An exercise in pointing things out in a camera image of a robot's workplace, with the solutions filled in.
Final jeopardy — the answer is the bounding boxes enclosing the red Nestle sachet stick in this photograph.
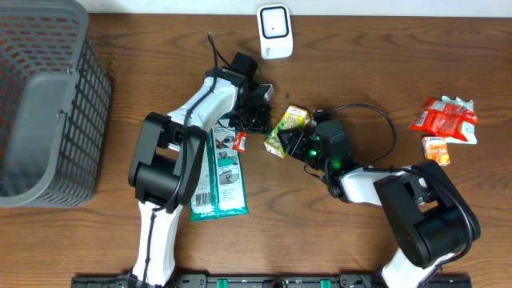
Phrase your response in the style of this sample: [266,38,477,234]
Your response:
[232,132,247,153]

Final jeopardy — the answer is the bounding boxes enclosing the grey plastic basket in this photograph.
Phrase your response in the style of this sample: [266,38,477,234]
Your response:
[1,0,113,208]

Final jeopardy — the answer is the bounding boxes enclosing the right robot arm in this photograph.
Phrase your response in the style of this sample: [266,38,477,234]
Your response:
[278,120,481,287]

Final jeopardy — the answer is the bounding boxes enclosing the mint green wipes pack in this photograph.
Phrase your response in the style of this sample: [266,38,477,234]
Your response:
[441,94,478,146]

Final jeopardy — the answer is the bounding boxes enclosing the green 3M gloves pack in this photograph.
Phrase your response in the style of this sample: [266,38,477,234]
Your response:
[190,117,249,222]

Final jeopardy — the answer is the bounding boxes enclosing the orange Kleenex tissue pack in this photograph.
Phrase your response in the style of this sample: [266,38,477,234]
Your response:
[422,137,450,166]

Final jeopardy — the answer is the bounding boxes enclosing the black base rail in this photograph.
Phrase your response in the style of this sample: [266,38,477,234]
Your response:
[71,273,473,288]

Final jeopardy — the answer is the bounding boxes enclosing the white barcode scanner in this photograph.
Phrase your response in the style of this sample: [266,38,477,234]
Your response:
[256,4,294,60]

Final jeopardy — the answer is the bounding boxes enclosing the red snack bag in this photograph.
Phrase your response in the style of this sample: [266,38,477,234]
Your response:
[410,98,478,142]

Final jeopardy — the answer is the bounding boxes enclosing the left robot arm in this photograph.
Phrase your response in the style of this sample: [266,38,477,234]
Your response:
[127,68,274,287]

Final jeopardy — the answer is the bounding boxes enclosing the green tea drink carton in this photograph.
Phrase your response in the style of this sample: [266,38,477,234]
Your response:
[264,106,310,158]

